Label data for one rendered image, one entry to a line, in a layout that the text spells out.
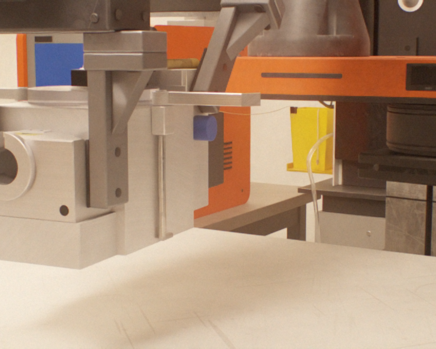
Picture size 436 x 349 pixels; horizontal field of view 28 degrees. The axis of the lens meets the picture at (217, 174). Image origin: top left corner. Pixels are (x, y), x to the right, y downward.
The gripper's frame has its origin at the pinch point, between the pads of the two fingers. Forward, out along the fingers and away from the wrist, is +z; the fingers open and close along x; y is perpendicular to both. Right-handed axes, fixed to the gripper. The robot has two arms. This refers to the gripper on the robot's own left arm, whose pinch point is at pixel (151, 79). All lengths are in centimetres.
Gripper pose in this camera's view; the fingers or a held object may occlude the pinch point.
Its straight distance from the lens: 66.6
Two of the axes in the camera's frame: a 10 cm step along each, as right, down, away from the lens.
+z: -2.7, 8.4, -4.7
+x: 9.1, 0.6, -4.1
